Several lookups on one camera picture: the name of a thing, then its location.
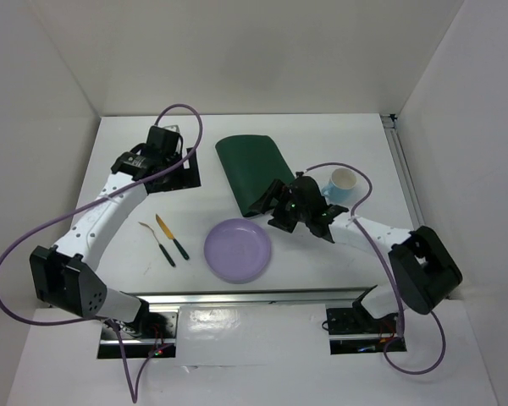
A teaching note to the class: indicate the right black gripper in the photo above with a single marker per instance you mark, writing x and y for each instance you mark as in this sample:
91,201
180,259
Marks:
278,190

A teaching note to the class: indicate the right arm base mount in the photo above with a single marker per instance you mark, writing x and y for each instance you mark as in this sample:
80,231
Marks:
353,331

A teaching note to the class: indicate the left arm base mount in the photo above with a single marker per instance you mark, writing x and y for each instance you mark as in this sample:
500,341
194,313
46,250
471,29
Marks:
137,345

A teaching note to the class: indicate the light blue mug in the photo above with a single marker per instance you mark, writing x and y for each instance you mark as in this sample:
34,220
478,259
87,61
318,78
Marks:
340,185

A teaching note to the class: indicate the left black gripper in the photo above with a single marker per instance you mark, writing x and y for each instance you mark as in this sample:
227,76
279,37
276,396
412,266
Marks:
188,179

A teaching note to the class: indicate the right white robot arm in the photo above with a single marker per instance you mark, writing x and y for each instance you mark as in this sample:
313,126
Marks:
420,270

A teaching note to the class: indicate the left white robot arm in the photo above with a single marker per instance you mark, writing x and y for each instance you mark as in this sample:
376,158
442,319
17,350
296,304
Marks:
65,275

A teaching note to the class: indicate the gold fork green handle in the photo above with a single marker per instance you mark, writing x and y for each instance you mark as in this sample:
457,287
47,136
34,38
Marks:
165,253

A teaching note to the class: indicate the aluminium rail front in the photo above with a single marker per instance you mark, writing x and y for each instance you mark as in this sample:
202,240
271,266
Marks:
256,297

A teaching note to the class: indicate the purple plate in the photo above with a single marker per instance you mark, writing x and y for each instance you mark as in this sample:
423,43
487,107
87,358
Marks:
237,250

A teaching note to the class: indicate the dark green placemat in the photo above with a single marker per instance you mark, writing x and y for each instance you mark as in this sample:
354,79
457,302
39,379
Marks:
251,163

